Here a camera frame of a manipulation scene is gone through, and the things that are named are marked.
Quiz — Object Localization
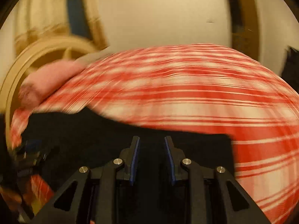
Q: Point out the beige patterned curtain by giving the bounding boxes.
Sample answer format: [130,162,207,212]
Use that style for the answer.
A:
[14,0,70,52]
[83,0,108,50]

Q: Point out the dark window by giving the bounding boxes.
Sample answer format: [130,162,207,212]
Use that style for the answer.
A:
[66,0,92,40]

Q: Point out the red plaid bed blanket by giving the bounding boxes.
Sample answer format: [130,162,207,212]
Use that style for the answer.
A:
[10,42,299,224]

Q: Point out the beige patterned curtain right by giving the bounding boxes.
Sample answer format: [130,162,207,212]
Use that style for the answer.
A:
[83,0,108,50]

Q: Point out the black pants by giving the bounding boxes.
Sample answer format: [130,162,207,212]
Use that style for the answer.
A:
[15,108,235,223]

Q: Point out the brown wooden door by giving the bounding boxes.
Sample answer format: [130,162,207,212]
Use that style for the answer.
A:
[228,0,259,61]

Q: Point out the pink folded quilt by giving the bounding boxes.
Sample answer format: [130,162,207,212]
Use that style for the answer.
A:
[18,59,86,109]

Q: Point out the beige patterned curtain left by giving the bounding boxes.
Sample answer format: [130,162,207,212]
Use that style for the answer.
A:
[14,0,70,52]

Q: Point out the cream wooden headboard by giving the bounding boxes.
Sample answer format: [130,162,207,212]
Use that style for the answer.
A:
[1,35,97,148]

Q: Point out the black bag by wall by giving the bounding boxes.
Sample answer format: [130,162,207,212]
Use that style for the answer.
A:
[281,46,299,92]

